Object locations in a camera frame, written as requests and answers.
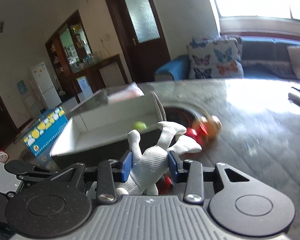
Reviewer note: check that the white refrigerator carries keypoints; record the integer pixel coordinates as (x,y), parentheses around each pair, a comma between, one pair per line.
(44,87)

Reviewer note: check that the red balloon toy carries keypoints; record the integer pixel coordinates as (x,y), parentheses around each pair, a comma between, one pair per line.
(196,132)

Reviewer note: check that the white cardboard box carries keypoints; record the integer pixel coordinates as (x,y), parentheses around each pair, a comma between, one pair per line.
(101,133)

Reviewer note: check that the butterfly print cushion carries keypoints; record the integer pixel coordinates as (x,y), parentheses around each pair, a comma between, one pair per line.
(217,58)

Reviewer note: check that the grey quilted star tablecloth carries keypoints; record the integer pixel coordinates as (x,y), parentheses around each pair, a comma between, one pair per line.
(261,128)

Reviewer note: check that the dark wooden door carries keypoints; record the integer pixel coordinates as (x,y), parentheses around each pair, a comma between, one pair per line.
(140,36)

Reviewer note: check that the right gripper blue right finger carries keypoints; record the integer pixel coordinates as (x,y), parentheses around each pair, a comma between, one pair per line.
(175,165)

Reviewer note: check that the blue yellow tissue box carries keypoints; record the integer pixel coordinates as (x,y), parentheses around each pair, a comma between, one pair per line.
(41,136)

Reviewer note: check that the pink tissue pack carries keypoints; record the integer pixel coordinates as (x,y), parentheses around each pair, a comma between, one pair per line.
(132,91)

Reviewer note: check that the dark wooden cabinet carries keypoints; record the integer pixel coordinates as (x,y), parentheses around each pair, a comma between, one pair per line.
(78,69)

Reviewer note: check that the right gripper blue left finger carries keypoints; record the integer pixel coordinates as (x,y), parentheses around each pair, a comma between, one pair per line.
(125,166)

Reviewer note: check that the round black induction cooker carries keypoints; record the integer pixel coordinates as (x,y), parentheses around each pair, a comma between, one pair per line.
(187,114)

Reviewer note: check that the water dispenser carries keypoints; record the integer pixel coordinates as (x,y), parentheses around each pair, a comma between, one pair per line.
(28,100)

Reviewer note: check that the big-head doll red dress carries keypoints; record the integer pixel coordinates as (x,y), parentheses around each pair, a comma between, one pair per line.
(165,185)

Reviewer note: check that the tan peanut squeeze toy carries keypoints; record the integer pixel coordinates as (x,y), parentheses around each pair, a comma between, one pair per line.
(208,127)

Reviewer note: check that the green balloon toy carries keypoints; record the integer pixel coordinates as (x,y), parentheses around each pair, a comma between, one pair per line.
(140,126)

